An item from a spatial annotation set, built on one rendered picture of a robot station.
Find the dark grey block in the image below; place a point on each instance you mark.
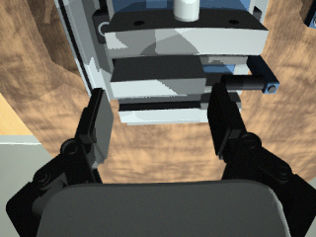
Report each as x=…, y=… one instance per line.
x=158, y=88

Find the grey flat bar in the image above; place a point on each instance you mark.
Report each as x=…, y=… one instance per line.
x=223, y=59
x=211, y=79

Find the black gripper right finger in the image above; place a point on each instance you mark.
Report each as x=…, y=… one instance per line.
x=243, y=154

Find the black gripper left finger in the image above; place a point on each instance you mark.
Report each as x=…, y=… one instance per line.
x=78, y=157

